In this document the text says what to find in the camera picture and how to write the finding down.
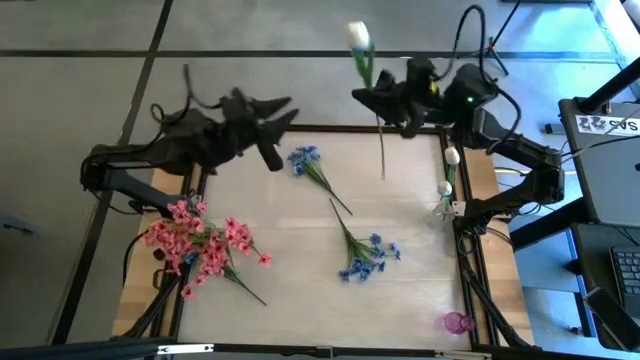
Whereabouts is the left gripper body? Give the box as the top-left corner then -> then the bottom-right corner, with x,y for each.
219,88 -> 286,172

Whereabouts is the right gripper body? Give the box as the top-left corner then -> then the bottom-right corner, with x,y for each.
399,57 -> 444,140

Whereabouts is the blue artificial flower bunch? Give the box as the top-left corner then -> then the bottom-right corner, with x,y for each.
286,144 -> 354,217
328,198 -> 403,284

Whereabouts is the white artificial tulip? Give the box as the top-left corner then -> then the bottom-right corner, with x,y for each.
344,20 -> 389,181
442,145 -> 462,206
435,179 -> 455,214

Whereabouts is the pink artificial flower bunch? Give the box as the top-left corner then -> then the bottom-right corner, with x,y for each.
142,199 -> 209,281
179,215 -> 274,307

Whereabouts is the clear crystal glass vase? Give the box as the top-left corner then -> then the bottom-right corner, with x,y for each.
432,199 -> 457,225

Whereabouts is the small pink glass vase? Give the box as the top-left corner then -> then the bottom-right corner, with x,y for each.
433,310 -> 476,336

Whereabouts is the black floor tripod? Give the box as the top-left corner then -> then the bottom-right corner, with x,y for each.
457,0 -> 524,76

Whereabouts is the white printed sticker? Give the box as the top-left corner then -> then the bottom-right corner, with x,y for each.
574,113 -> 640,136

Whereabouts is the black desk stand pole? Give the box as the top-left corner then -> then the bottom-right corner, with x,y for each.
574,57 -> 640,114

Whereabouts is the black laptop desk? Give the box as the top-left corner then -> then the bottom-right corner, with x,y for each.
569,222 -> 640,351

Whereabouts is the black rig overhead beam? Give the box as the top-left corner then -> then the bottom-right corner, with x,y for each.
0,337 -> 640,360

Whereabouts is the smartphone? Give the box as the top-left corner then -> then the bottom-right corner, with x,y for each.
583,287 -> 640,351

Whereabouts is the black aluminium table frame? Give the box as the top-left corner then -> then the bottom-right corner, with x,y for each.
114,123 -> 536,351

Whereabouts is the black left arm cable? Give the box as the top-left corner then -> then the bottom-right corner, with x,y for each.
149,63 -> 226,131

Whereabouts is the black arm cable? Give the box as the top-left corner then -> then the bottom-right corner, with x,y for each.
149,63 -> 226,131
447,4 -> 524,154

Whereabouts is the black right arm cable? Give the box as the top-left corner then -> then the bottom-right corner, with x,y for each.
447,4 -> 524,154

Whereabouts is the black rig frame post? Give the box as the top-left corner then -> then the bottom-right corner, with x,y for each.
117,259 -> 194,341
459,249 -> 531,349

